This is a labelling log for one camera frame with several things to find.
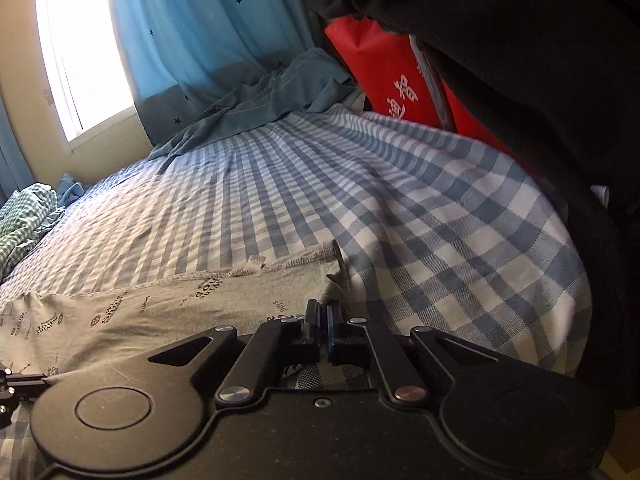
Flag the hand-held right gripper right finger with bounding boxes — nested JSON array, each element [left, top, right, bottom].
[[326, 304, 507, 407]]

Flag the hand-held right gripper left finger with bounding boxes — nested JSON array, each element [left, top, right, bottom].
[[147, 299, 322, 409]]

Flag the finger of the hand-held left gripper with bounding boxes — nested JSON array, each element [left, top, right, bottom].
[[0, 367, 51, 428]]

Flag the grey printed pants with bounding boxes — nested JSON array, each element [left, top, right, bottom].
[[0, 242, 351, 378]]

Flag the blue checked bed sheet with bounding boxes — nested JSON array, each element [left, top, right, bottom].
[[0, 105, 593, 480]]

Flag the green checked quilt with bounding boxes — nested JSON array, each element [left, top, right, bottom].
[[0, 183, 66, 281]]

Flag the small blue cloth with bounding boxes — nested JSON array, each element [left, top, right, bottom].
[[57, 174, 87, 207]]

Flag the blue star curtain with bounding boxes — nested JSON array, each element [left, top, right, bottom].
[[102, 0, 326, 146], [0, 95, 26, 206]]

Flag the blue grey cloth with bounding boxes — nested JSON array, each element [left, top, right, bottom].
[[147, 49, 356, 161]]

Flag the red bag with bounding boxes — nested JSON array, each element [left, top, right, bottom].
[[324, 15, 546, 181]]

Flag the black cloth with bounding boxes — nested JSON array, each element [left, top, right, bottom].
[[305, 0, 640, 411]]

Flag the window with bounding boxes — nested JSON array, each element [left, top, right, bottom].
[[35, 0, 138, 143]]

